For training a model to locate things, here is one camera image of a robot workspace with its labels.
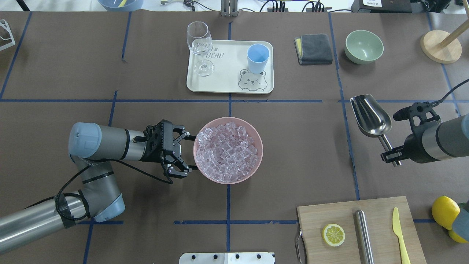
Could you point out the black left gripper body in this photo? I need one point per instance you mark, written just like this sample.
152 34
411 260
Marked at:
150 153

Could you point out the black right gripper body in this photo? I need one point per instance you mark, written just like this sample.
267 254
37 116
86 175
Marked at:
413 147

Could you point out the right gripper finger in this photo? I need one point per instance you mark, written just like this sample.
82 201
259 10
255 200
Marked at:
396 151
393 157

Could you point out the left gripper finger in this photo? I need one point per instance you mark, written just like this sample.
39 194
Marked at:
183 134
176 167

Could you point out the stainless steel ice scoop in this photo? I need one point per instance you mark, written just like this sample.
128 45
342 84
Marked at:
372 120

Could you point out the pink bowl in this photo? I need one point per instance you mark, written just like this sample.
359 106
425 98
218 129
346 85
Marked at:
228 150

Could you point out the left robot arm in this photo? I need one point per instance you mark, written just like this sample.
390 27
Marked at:
93 192

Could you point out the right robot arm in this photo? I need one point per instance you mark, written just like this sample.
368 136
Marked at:
431 139

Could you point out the pile of clear ice cubes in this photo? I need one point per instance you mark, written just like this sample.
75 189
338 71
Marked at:
225 150

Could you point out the blue plastic cup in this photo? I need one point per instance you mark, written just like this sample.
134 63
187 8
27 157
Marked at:
257 57

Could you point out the wooden paper towel stand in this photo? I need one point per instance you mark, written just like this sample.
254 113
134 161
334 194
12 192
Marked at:
443 47

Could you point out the yellow plastic knife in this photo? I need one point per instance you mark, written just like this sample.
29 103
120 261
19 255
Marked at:
396 227

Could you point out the cream bear tray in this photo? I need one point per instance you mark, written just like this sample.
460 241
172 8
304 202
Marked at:
231 73

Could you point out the round yellow lemon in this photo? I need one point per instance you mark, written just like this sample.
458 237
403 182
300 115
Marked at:
444 211

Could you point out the steel cylinder black cap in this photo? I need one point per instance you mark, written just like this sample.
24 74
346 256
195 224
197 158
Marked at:
363 237

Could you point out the green bowl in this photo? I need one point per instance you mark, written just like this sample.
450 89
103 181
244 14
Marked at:
363 47

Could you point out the clear wine glass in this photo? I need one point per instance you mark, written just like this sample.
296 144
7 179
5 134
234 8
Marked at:
199 42

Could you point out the wooden cutting board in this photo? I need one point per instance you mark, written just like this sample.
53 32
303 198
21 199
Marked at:
378 216

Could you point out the lemon half slice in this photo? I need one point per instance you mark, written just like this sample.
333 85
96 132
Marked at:
333 235

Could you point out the grey folded cloth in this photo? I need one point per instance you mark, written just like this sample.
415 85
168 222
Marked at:
313 49

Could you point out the blue bowl with fork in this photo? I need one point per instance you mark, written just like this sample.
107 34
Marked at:
121 5

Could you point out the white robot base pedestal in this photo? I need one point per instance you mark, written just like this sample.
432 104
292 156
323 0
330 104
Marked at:
228 258

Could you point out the aluminium frame post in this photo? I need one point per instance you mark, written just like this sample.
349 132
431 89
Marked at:
229 8

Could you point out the white wire cup rack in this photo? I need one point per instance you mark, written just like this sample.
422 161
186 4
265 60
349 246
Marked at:
6 35

